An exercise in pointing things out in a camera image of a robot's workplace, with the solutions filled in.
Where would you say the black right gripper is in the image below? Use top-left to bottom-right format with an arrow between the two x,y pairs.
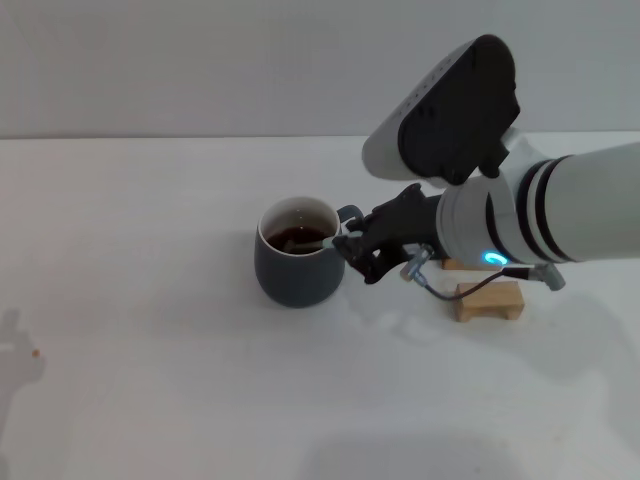
331,183 -> 445,285

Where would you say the blue handled metal spoon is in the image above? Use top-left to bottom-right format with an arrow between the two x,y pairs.
283,233 -> 362,255

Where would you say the dark grey ceramic mug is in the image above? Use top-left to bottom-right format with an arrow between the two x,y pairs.
253,196 -> 367,309

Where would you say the orange-brown wooden block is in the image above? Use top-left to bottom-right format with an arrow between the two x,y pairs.
440,256 -> 503,273

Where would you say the dark brown coffee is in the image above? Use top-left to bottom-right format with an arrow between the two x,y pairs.
264,225 -> 332,257

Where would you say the light notched wooden block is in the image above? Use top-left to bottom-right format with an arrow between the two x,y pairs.
453,280 -> 525,324

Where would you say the grey cable with metal connectors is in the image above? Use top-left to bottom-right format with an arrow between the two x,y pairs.
398,243 -> 567,302

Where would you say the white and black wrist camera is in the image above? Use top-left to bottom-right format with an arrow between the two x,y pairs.
361,33 -> 522,188

